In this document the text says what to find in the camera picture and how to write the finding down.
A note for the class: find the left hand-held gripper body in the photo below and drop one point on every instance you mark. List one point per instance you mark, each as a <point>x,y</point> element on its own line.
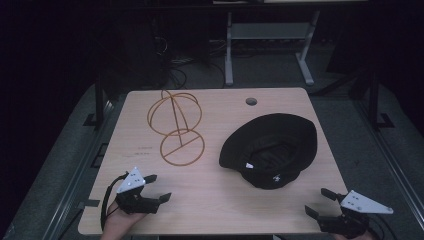
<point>136,200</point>

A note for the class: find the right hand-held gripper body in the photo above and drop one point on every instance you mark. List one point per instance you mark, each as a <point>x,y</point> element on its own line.
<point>353,213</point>

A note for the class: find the person's right hand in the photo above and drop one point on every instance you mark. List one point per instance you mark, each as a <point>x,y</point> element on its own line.
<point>346,237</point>

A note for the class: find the person's left hand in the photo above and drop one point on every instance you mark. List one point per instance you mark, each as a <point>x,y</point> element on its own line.
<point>119,222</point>

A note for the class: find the black bucket hat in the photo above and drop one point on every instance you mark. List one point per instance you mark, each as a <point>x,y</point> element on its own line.
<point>270,150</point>

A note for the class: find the grey metal stand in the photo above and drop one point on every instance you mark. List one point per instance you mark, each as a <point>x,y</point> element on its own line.
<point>266,31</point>

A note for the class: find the metal floor rail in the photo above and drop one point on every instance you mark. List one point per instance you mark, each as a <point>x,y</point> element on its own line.
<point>76,180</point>
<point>393,160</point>

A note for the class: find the black metal post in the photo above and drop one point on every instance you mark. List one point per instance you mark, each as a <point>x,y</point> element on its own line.
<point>374,100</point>
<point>99,100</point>

